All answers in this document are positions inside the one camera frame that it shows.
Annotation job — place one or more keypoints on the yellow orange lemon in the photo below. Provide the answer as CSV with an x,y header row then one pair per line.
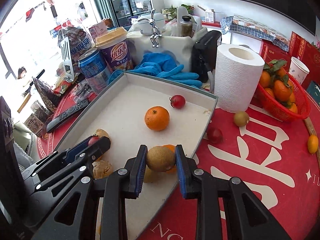
x,y
313,143

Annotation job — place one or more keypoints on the red plastic fruit basket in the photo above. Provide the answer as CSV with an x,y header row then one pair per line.
x,y
279,111

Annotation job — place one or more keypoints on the black remote control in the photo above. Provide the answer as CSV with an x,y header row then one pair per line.
x,y
75,109

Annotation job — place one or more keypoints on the red patterned table mat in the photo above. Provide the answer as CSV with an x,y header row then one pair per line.
x,y
272,158

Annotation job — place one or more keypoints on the blue rubber gloves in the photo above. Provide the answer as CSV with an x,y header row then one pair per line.
x,y
164,66

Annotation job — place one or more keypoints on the black box device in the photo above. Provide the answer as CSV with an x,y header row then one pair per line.
x,y
204,53

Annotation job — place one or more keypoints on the red gift box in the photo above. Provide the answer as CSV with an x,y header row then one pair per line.
x,y
299,48

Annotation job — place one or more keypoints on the orange mandarin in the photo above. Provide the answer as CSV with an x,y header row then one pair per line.
x,y
157,118
172,158

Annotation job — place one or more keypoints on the white paper towel roll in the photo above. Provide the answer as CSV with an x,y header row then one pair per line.
x,y
237,74

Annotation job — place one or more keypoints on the wooden back scratcher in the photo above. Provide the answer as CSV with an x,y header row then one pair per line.
x,y
311,130

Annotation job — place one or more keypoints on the mandarins with leaves pile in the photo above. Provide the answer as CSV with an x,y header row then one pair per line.
x,y
276,83

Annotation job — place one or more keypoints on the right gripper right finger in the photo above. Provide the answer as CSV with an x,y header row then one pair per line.
x,y
246,216

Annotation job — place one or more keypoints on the floral paper cup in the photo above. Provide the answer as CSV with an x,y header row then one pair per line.
x,y
298,70

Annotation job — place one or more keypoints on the small red cherry tomato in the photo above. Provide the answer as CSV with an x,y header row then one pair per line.
x,y
93,140

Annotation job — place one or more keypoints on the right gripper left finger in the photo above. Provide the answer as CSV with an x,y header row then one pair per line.
x,y
75,217

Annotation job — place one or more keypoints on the silver rabbit figurine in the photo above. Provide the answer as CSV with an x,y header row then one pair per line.
x,y
156,32

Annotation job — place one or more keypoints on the white grey tray box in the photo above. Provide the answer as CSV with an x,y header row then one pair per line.
x,y
120,109

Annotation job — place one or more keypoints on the purple milk tea cup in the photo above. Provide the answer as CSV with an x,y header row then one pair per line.
x,y
115,49

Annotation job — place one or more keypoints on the dried husk fruit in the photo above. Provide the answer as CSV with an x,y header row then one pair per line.
x,y
101,133
102,169

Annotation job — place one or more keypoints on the white slotted spatula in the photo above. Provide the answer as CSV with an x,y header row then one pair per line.
x,y
67,59

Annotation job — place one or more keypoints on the blue drink can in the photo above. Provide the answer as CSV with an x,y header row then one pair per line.
x,y
95,70

